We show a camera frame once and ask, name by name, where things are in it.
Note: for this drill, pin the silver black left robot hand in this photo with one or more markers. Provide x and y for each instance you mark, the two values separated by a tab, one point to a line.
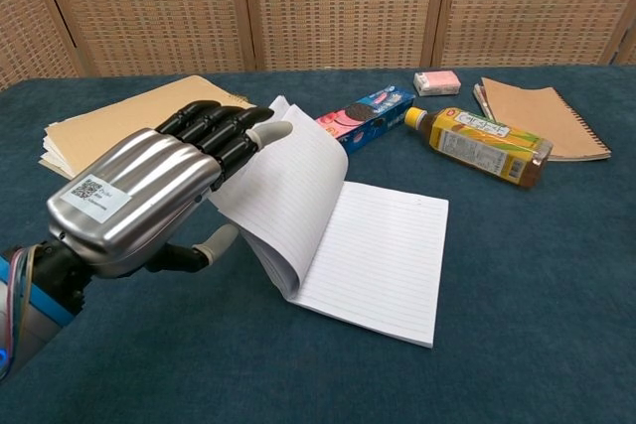
144	190

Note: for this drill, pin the white lined notebook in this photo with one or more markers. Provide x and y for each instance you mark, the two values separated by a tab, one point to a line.
367	255

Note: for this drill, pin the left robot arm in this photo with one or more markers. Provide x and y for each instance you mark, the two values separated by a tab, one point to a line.
22	317

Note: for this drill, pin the tan kraft notebook stack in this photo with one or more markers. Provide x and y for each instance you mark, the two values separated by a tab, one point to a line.
119	121

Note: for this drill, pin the brown spiral bound notebook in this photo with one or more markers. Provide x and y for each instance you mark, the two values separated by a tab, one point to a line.
539	116

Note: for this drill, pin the blue Oreo cookie box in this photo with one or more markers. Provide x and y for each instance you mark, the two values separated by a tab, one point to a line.
370	118

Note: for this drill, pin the woven rattan folding screen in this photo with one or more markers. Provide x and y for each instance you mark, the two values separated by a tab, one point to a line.
318	2

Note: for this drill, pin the pink white eraser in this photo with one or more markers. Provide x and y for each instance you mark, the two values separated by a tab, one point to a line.
437	82

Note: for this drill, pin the yellow label tea bottle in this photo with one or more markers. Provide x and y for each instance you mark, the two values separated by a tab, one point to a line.
482	143

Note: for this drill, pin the dark teal table cloth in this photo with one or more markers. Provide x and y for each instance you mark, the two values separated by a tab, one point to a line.
497	320

